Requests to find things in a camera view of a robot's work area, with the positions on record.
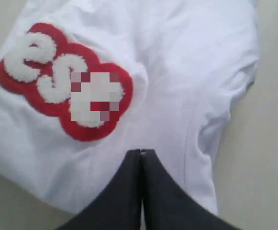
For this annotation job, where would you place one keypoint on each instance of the white t-shirt red lettering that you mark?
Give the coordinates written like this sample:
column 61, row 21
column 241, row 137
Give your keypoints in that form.
column 84, row 81

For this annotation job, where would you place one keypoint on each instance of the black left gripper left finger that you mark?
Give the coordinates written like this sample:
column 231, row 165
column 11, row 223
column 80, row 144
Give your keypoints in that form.
column 118, row 206

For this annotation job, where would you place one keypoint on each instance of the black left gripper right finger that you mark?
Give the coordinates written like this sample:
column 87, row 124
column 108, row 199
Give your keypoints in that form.
column 167, row 206

